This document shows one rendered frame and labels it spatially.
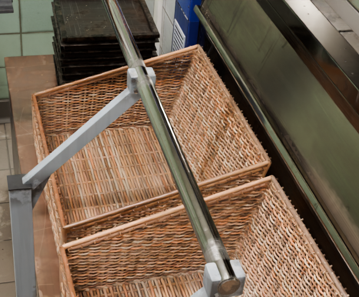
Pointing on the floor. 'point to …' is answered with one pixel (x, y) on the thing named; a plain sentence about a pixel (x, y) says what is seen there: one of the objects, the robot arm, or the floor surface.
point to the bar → (30, 287)
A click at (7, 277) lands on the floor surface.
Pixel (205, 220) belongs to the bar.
